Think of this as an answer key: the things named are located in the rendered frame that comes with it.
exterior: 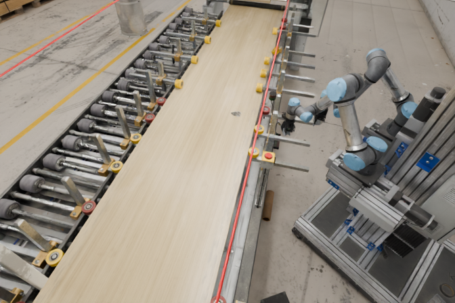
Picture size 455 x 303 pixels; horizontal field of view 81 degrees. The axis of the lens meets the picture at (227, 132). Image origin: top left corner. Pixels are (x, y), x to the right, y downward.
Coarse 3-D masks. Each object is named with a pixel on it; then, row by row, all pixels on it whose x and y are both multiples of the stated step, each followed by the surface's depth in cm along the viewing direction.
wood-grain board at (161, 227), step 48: (240, 48) 307; (192, 96) 241; (240, 96) 243; (144, 144) 198; (192, 144) 200; (240, 144) 201; (144, 192) 169; (192, 192) 170; (96, 240) 147; (144, 240) 148; (192, 240) 149; (48, 288) 130; (96, 288) 130; (144, 288) 131; (192, 288) 132
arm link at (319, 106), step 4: (360, 76) 147; (360, 80) 146; (360, 84) 146; (360, 88) 147; (324, 96) 176; (320, 100) 178; (324, 100) 174; (328, 100) 171; (312, 104) 186; (316, 104) 182; (320, 104) 178; (324, 104) 176; (328, 104) 174; (316, 108) 183; (320, 108) 181; (324, 108) 179; (316, 112) 184; (320, 112) 189
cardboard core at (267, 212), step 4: (268, 192) 268; (272, 192) 269; (268, 196) 265; (272, 196) 266; (268, 200) 261; (272, 200) 263; (264, 204) 261; (268, 204) 258; (272, 204) 262; (264, 208) 257; (268, 208) 255; (264, 212) 253; (268, 212) 252; (264, 216) 250; (268, 216) 249; (268, 220) 253
